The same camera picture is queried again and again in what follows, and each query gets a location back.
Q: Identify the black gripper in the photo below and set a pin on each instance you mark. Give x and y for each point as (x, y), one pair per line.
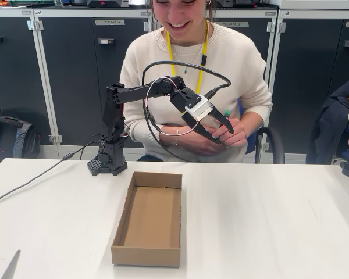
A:
(192, 121)

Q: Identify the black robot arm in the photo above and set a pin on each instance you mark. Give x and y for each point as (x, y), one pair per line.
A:
(113, 110)

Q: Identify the person's left forearm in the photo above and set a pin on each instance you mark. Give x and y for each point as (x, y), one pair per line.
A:
(259, 110)

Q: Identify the person's right forearm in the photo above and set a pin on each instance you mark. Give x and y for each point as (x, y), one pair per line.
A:
(142, 128)

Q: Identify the person in cream sweater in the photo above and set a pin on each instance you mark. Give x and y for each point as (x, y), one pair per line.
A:
(235, 64)

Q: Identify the person's right hand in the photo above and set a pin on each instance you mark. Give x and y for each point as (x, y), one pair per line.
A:
(197, 145)

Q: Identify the person's left hand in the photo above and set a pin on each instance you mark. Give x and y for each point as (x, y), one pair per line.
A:
(237, 133)

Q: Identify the open brown cardboard box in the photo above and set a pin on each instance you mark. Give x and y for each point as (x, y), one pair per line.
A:
(151, 218)

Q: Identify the dark blue jacket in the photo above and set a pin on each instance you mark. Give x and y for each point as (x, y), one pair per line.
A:
(331, 122)

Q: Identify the black case red logo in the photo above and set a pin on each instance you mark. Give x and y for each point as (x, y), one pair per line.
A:
(107, 3)
(235, 3)

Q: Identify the black grey backpack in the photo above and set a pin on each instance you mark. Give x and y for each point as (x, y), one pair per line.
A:
(11, 139)

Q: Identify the green flat box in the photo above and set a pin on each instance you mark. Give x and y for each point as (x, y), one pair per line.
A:
(32, 2)

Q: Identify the white gripper camera box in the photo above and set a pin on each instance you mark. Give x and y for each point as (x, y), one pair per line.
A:
(200, 109)

